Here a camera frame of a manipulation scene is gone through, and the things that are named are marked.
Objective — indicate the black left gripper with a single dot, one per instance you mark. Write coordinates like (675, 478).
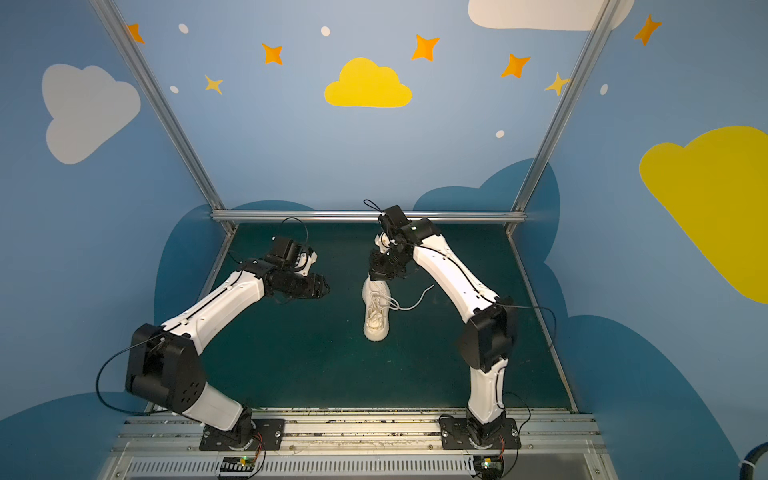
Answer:
(310, 285)

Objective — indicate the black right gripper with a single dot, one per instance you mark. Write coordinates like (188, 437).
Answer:
(383, 262)

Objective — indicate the white knit sneaker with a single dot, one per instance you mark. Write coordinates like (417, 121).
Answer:
(376, 297)

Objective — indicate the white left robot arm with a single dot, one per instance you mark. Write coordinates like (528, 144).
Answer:
(165, 366)

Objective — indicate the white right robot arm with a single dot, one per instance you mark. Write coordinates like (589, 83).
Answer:
(490, 321)

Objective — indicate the left green circuit board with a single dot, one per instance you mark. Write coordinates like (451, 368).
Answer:
(241, 467)

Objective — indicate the green circuit board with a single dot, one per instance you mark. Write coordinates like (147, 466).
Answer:
(241, 467)
(487, 468)

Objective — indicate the right green circuit board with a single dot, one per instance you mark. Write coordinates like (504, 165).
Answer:
(487, 468)

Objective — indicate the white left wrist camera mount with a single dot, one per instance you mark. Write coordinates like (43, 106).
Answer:
(306, 260)

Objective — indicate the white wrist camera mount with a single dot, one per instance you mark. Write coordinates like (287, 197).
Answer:
(306, 260)
(382, 241)

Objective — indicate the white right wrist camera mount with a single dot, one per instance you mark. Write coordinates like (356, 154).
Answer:
(382, 241)

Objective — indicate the left side aluminium table rail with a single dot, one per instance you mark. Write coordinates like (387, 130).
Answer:
(186, 261)

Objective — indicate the aluminium table rail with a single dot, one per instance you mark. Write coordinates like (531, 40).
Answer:
(186, 261)
(540, 313)

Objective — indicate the rear horizontal aluminium frame bar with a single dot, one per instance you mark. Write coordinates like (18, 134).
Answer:
(370, 216)

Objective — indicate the right side aluminium table rail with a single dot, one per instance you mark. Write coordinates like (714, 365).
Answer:
(540, 313)

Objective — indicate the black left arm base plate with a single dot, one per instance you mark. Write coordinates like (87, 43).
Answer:
(248, 435)

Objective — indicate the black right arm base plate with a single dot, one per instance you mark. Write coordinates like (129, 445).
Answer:
(469, 434)

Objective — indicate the front aluminium rail platform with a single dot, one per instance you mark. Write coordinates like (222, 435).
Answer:
(360, 444)

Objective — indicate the right rear aluminium frame post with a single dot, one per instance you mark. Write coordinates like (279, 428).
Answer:
(583, 68)

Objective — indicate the aluminium frame post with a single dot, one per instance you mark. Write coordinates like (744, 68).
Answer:
(583, 68)
(113, 22)

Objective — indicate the left rear aluminium frame post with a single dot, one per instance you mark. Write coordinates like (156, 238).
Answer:
(113, 22)

